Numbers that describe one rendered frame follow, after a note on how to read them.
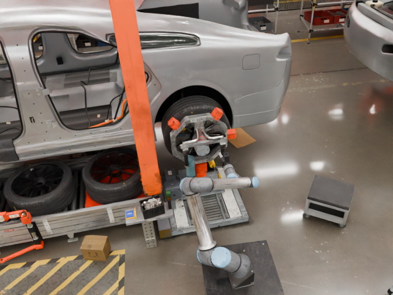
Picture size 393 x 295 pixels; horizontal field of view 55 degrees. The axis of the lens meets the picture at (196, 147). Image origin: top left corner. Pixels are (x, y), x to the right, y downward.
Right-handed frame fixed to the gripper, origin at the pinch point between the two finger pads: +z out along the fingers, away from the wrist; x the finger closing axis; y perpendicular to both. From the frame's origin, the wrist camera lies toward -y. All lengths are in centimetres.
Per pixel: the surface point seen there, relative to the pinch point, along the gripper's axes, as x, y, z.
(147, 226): -78, 51, -27
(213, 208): -9, 77, 3
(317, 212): 88, 67, -36
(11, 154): -193, -3, 44
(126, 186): -93, 33, 13
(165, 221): -61, 70, -8
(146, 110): -63, -61, -8
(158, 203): -65, 27, -24
